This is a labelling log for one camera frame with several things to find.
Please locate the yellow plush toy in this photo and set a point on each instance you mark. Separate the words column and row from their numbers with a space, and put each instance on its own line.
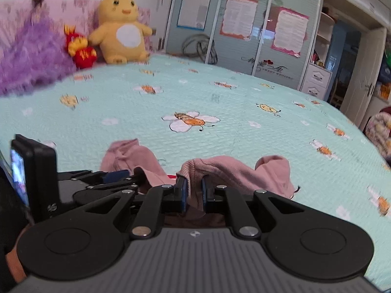
column 122, row 33

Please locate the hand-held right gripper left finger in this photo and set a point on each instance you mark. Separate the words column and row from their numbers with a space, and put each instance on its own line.
column 183, row 195

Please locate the maroon garment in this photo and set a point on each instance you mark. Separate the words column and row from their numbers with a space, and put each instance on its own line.
column 387, row 110

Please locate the pink shirt with red print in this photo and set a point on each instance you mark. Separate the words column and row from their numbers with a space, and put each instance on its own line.
column 232, row 171

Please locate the blue bag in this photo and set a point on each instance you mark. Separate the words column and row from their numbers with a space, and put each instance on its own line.
column 385, row 71

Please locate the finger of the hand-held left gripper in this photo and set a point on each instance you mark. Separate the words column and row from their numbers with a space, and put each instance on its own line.
column 117, row 174
column 116, row 186

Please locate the white corner shelf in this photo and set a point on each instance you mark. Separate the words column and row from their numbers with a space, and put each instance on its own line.
column 325, row 24

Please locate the pink bordered poster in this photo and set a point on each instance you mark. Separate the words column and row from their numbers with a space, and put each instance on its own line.
column 290, row 30

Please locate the folded floral quilt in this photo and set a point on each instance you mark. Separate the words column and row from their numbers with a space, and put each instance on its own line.
column 378, row 131

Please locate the white drawer cabinet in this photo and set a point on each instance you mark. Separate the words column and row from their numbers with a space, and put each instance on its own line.
column 316, row 79

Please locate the orange packets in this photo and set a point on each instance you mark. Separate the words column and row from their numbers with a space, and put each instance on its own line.
column 385, row 91

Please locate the pink floral headboard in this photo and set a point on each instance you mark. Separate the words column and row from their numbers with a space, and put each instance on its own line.
column 82, row 9

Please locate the sliding door wardrobe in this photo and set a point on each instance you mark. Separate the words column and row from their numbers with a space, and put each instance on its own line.
column 238, row 52

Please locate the red plush toy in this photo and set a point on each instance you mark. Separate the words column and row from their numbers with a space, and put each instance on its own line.
column 82, row 52

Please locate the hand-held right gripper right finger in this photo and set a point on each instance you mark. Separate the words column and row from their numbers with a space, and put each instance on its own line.
column 204, row 195

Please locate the orange bordered poster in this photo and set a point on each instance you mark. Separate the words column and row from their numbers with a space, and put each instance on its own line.
column 238, row 16

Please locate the bee printed mint bedspread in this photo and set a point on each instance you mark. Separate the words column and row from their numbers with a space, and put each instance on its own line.
column 244, row 103

